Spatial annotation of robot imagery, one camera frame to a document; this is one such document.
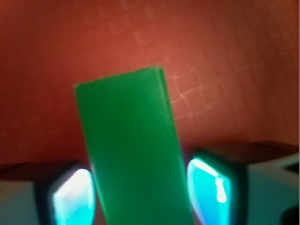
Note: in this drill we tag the red plastic tray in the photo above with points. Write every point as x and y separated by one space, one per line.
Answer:
231 66

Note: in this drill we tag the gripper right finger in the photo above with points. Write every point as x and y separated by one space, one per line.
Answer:
247 183

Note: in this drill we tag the green wooden block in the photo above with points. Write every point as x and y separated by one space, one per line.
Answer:
134 150

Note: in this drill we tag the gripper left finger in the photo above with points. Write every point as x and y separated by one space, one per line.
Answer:
47 193

